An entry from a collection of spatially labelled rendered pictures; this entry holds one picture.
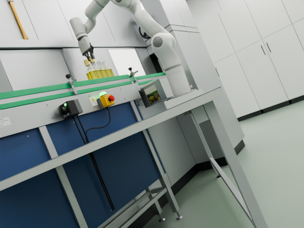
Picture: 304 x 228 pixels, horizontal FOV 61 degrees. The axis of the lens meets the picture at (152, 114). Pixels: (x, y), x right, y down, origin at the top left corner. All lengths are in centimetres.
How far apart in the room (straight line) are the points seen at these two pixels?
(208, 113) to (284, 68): 432
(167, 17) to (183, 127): 116
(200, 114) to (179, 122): 189
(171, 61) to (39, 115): 84
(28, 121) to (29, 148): 13
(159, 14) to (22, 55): 152
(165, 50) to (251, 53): 379
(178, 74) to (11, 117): 98
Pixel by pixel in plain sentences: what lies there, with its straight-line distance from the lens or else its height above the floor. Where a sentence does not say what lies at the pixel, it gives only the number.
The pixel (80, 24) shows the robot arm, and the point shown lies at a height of 160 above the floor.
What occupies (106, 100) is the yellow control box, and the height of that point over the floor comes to 96.
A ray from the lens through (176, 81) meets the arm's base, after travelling 168.
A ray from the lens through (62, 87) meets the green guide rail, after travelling 159.
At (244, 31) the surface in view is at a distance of 538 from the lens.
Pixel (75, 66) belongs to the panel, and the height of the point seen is 134.
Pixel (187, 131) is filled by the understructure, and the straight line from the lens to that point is 286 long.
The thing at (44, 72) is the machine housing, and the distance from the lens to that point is 195.
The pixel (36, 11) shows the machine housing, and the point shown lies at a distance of 222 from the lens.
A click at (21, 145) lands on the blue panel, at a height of 87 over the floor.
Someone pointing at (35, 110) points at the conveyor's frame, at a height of 101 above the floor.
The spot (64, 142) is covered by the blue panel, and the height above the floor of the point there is 81.
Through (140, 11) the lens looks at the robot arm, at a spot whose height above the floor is 141.
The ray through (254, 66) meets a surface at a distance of 534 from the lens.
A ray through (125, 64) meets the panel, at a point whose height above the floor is 132.
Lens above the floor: 74
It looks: 1 degrees up
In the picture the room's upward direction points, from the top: 23 degrees counter-clockwise
